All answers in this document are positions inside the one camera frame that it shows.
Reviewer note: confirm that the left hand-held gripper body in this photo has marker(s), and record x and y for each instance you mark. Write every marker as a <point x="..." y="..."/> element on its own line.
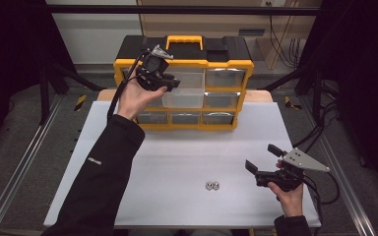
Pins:
<point x="152" y="70"/>

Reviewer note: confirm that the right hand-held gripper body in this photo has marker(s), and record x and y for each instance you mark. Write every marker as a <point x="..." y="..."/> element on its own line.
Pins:
<point x="302" y="160"/>

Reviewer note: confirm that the yellow black organizer case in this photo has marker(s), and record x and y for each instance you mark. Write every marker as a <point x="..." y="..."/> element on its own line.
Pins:
<point x="236" y="49"/>

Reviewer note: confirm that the person's left hand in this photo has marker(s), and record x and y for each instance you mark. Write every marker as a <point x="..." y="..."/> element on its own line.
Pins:
<point x="136" y="98"/>

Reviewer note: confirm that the person's right hand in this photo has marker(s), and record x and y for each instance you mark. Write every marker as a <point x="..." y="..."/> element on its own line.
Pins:
<point x="290" y="200"/>

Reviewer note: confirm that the grid of clear drawers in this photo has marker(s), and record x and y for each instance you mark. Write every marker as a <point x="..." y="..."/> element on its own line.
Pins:
<point x="224" y="78"/>

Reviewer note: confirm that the white table sheet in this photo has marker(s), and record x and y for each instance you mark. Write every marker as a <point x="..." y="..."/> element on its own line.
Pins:
<point x="183" y="157"/>

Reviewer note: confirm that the black curtain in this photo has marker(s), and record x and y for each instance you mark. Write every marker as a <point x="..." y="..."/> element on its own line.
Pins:
<point x="364" y="65"/>
<point x="10" y="49"/>

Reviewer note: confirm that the aluminium floor rail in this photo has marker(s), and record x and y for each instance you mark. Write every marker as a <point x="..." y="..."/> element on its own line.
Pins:
<point x="338" y="170"/>
<point x="29" y="150"/>

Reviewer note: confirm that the black metal frame stand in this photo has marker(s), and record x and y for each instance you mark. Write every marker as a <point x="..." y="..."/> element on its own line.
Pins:
<point x="316" y="98"/>
<point x="45" y="98"/>

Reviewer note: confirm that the black horizontal frame bar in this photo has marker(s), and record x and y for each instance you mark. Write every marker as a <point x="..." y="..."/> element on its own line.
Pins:
<point x="111" y="9"/>

